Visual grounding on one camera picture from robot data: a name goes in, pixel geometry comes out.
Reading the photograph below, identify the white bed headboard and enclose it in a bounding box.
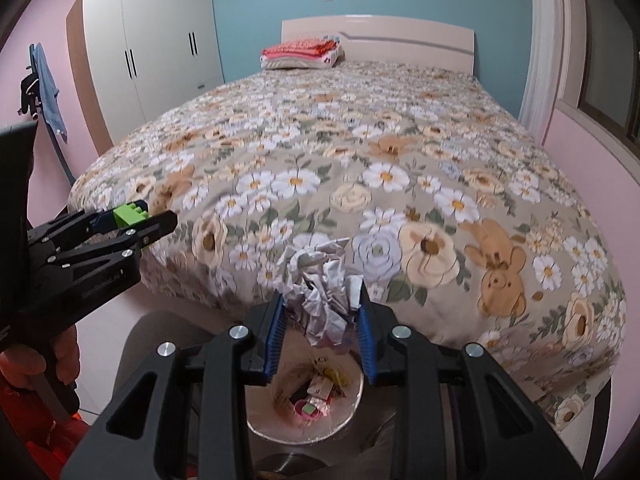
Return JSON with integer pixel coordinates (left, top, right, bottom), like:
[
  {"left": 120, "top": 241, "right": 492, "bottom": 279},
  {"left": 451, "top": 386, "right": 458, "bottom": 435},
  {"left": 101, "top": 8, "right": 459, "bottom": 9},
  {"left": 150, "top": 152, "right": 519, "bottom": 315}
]
[{"left": 281, "top": 14, "right": 476, "bottom": 78}]

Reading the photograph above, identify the small white carton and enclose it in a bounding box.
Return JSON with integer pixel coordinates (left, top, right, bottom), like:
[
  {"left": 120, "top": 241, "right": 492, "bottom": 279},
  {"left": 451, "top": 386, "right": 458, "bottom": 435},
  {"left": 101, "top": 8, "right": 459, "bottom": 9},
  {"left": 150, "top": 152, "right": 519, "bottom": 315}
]
[{"left": 306, "top": 377, "right": 335, "bottom": 402}]

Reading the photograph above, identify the green toy brick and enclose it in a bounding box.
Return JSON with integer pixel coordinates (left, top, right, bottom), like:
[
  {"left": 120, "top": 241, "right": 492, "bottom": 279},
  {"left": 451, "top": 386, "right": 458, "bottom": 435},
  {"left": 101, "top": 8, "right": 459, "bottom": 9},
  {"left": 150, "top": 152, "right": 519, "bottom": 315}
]
[{"left": 113, "top": 200, "right": 150, "bottom": 228}]

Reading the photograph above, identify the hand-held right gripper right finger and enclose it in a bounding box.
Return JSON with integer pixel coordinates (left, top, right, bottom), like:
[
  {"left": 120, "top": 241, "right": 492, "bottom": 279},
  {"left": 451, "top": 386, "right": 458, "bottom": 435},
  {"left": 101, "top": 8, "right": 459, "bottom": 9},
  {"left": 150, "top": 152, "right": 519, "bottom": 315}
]
[{"left": 356, "top": 287, "right": 586, "bottom": 480}]

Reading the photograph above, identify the floral bed sheet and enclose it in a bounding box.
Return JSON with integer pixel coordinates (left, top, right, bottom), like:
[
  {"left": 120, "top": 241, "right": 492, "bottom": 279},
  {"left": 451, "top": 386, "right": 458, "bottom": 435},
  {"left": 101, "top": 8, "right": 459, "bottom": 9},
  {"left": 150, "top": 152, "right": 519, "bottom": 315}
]
[{"left": 67, "top": 57, "right": 628, "bottom": 431}]

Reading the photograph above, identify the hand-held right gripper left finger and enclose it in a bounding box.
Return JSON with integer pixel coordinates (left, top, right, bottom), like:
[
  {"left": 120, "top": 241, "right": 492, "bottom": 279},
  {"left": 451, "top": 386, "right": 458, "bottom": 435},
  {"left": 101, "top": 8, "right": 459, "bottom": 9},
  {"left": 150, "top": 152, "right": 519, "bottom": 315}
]
[{"left": 60, "top": 292, "right": 288, "bottom": 480}]

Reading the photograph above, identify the white paper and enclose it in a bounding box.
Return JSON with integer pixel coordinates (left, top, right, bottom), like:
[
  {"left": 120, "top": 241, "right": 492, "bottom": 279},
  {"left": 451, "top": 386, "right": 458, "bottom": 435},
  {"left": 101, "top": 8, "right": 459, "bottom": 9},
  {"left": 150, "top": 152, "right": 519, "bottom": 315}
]
[{"left": 274, "top": 239, "right": 366, "bottom": 348}]

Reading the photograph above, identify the red cloth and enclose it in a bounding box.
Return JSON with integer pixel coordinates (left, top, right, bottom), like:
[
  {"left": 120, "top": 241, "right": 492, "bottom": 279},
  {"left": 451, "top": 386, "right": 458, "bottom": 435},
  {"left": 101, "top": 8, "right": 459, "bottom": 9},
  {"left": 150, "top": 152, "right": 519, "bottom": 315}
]
[{"left": 0, "top": 375, "right": 96, "bottom": 480}]

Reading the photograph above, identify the bin with white liner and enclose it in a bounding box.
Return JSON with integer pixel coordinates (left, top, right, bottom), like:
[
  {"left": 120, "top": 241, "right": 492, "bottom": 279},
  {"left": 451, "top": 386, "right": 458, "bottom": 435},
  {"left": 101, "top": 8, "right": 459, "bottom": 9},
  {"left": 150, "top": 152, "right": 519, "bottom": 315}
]
[{"left": 245, "top": 345, "right": 365, "bottom": 446}]

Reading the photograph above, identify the folded red blanket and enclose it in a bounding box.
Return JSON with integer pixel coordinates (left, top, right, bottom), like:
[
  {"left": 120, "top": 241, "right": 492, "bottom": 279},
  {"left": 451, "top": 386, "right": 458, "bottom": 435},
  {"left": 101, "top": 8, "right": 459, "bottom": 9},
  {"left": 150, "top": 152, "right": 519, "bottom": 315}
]
[{"left": 260, "top": 34, "right": 343, "bottom": 61}]

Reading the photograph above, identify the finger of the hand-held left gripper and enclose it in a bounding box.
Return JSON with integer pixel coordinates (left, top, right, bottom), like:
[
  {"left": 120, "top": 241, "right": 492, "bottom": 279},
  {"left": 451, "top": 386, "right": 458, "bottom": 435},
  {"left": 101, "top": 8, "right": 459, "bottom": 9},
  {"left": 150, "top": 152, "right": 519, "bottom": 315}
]
[
  {"left": 50, "top": 211, "right": 179, "bottom": 271},
  {"left": 27, "top": 209, "right": 117, "bottom": 251}
]

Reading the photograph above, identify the window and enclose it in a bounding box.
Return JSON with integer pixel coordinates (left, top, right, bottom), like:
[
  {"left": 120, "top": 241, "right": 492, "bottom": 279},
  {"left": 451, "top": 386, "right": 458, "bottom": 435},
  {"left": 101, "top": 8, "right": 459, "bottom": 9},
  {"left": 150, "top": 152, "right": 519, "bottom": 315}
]
[{"left": 552, "top": 0, "right": 640, "bottom": 146}]

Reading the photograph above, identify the white pillow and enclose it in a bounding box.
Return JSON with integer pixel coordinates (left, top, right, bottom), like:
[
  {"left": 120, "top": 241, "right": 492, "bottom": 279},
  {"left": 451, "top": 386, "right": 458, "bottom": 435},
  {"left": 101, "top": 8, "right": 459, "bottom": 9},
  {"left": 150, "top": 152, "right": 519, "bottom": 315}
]
[{"left": 264, "top": 52, "right": 343, "bottom": 70}]

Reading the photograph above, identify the white wardrobe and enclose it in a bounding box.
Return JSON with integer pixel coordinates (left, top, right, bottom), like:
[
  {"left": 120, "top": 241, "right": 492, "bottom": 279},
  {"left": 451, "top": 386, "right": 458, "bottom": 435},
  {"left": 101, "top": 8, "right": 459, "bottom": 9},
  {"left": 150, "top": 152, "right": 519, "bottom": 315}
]
[{"left": 66, "top": 0, "right": 226, "bottom": 148}]

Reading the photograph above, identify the person's left hand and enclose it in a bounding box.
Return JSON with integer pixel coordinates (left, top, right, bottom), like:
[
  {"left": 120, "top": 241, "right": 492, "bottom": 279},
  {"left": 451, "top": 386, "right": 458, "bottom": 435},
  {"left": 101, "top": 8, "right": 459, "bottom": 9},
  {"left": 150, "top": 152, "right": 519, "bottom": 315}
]
[{"left": 0, "top": 324, "right": 81, "bottom": 413}]

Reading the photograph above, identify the blue hanging cloth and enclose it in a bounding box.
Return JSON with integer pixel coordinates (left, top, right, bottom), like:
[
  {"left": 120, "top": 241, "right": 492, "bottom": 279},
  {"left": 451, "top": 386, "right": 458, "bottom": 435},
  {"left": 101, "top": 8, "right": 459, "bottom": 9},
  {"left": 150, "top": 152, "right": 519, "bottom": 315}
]
[{"left": 30, "top": 42, "right": 68, "bottom": 138}]

